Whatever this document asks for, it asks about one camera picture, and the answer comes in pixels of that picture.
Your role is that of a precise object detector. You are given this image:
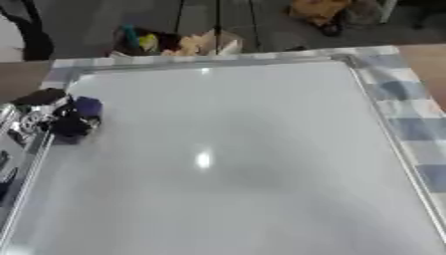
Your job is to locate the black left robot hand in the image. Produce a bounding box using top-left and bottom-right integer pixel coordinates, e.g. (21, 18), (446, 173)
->
(12, 88), (102, 137)

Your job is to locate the blue whiteboard eraser brush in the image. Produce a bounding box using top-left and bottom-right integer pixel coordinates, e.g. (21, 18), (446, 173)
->
(52, 96), (105, 144)

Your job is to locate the box of assorted items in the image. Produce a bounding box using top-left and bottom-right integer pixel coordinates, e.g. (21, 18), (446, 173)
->
(108, 25), (244, 58)

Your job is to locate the black tripod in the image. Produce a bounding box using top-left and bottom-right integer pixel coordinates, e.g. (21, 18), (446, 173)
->
(172, 0), (264, 55)

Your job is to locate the orange and black bag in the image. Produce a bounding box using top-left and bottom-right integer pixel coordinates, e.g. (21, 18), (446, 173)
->
(284, 0), (354, 37)

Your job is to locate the white whiteboard with metal frame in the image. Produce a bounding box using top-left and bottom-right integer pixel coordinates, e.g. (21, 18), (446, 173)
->
(0, 55), (446, 255)

